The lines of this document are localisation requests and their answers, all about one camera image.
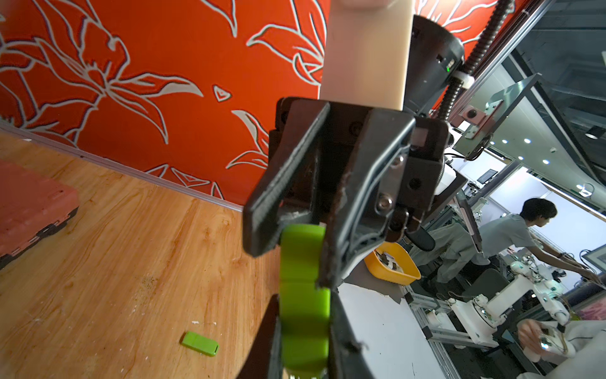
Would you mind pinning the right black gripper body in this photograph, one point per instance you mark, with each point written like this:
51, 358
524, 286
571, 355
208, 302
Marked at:
421, 176

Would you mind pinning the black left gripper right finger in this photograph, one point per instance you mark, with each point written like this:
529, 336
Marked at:
345, 359

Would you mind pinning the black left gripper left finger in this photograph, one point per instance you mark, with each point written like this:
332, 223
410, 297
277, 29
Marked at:
265, 356

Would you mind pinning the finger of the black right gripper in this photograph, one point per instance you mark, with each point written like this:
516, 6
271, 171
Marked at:
367, 193
286, 193

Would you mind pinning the green usb drive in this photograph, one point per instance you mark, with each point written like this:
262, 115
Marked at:
200, 344
304, 308

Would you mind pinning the red plastic tool case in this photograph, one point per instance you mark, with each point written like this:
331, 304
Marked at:
33, 207

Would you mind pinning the yellow parts bowl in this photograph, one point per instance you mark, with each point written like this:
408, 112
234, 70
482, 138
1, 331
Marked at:
391, 262

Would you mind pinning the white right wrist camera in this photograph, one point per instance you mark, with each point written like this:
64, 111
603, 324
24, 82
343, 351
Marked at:
367, 53

